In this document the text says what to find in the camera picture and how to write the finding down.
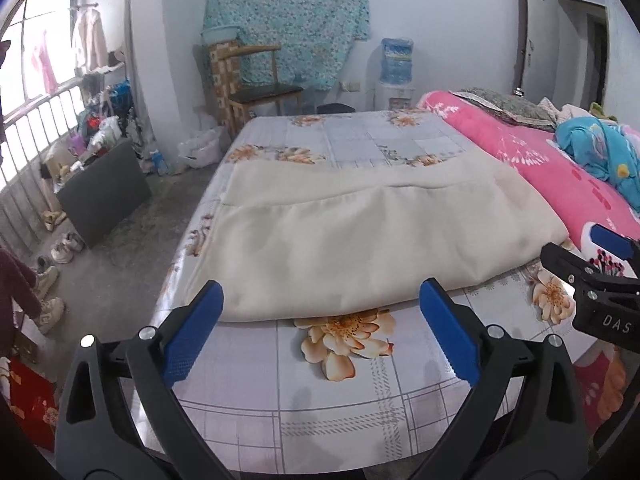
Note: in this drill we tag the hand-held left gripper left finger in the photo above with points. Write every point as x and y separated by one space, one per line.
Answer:
192 332

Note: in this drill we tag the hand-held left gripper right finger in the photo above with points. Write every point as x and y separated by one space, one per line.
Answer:
447 332

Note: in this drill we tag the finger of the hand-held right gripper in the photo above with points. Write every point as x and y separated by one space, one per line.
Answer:
610 241
575 265

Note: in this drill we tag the cream zip jacket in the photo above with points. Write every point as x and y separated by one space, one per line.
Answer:
375 240

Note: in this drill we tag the blue cartoon print quilt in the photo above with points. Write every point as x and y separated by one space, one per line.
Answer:
590 140

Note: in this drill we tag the pink floral blanket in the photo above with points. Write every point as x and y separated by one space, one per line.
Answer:
525 155

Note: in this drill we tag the white floral cloth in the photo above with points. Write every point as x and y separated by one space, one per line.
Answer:
565 109

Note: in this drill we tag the cream chunky sneaker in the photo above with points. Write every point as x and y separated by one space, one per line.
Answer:
46 281
51 315

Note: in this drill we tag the small white sneaker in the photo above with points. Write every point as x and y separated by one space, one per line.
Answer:
63 253
75 242

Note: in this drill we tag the dark grey board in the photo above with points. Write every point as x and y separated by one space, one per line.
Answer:
105 195

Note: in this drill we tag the grey shoe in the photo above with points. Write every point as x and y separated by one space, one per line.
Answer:
44 263

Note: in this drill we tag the blue white bottle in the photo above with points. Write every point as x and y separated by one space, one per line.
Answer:
159 164

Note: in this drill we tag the grey patterned pillow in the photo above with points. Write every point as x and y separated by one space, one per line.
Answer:
505 102

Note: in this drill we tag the red printed bag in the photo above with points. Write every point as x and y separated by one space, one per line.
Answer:
30 400

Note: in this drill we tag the pair of beige slippers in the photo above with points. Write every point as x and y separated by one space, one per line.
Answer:
55 220

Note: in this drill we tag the maroon fleece garment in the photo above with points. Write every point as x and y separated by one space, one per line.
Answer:
15 300

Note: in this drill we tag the white plastic bag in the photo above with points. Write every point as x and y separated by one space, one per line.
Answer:
200 149

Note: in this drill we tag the floral plastic tablecloth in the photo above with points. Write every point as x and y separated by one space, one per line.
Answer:
350 140

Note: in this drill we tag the white door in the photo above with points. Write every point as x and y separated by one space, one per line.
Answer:
540 35

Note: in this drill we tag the pile of bags and clutter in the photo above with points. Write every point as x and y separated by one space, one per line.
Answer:
107 120

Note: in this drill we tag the white water dispenser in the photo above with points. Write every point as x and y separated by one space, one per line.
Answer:
395 96

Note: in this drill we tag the wooden chair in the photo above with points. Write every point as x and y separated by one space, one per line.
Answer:
265 94

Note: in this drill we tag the black stool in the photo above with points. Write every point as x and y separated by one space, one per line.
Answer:
335 109

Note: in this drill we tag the stack of patterned boxes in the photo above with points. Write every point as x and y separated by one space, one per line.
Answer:
222 80

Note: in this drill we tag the blue water jug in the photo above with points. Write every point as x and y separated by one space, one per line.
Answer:
397 60

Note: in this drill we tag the teal plastic basin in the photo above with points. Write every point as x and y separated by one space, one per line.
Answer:
220 35

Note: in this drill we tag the pink hanging garment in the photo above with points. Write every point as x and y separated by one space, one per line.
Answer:
45 60

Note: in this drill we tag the cream hanging garment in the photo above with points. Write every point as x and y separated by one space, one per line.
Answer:
90 40

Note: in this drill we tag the window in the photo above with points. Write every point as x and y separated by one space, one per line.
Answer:
20 60

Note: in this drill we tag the wall power socket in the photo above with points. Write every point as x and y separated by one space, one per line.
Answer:
350 86

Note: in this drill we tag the teal floral wall cloth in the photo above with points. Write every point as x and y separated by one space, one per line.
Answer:
290 20

